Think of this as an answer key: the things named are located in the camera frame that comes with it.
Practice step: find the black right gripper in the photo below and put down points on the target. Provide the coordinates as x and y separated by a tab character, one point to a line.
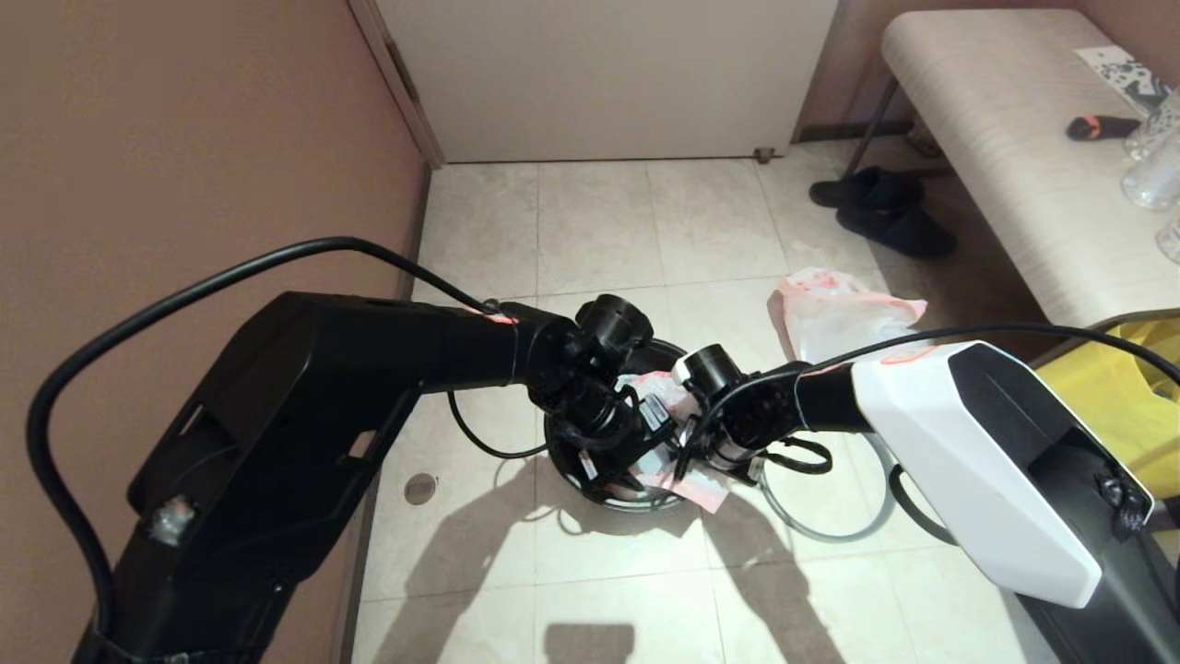
747	415

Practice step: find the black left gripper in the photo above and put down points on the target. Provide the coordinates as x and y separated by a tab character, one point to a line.
590	406

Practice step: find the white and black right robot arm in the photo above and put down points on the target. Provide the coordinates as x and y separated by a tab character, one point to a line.
968	461

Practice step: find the black round trash bin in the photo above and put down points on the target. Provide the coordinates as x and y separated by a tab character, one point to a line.
664	355

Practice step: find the yellow fabric bag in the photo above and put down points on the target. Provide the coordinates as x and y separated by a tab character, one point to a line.
1115	415

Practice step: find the round metal floor drain cover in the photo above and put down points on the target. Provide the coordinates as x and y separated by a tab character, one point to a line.
420	489

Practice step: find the dark blue slipper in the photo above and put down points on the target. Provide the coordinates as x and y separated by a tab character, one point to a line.
899	233
876	189

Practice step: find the light striped shoe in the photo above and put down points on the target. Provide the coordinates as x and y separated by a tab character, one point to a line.
924	141

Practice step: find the white door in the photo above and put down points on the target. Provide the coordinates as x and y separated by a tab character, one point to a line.
599	74

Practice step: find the beige wood-grain table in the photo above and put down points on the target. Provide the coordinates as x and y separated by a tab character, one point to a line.
1014	138

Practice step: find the black-and-white printed paper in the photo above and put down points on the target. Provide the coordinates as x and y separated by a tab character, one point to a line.
1125	78

